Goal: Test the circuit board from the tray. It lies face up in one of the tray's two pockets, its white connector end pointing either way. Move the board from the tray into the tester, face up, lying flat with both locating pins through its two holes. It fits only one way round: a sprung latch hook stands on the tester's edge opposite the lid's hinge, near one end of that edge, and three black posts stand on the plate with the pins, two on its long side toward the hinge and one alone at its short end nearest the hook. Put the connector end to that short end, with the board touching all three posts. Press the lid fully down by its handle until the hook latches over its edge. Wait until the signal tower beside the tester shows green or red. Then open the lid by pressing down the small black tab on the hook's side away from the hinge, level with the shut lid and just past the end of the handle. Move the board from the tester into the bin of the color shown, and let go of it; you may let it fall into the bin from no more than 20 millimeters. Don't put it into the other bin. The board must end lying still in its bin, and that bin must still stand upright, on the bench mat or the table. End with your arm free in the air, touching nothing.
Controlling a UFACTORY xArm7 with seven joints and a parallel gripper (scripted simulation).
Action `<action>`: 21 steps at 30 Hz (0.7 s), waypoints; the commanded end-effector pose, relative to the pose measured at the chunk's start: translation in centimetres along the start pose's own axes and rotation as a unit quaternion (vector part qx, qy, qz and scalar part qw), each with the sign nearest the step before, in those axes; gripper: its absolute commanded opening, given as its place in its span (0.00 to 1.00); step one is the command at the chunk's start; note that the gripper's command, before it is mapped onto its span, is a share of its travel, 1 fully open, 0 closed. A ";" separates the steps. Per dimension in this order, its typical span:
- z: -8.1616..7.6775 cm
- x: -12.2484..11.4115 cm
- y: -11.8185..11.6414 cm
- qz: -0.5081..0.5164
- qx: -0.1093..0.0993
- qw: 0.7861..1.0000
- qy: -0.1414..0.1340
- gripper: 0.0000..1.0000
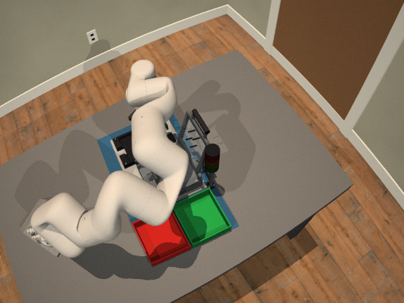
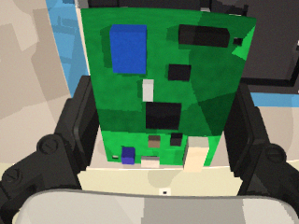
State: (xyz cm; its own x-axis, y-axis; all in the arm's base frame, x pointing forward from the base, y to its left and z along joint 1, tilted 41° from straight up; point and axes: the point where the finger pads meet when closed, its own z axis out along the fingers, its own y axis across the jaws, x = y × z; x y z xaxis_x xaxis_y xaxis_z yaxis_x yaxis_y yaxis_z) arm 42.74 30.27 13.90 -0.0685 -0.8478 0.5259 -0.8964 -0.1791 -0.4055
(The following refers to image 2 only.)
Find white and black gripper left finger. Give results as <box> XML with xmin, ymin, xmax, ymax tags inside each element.
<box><xmin>0</xmin><ymin>76</ymin><xmax>100</xmax><ymax>224</ymax></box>

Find green circuit board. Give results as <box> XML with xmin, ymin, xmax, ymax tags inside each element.
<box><xmin>80</xmin><ymin>7</ymin><xmax>257</xmax><ymax>172</ymax></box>

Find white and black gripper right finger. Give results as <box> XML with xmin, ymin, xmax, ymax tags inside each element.
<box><xmin>223</xmin><ymin>82</ymin><xmax>299</xmax><ymax>218</ymax></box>

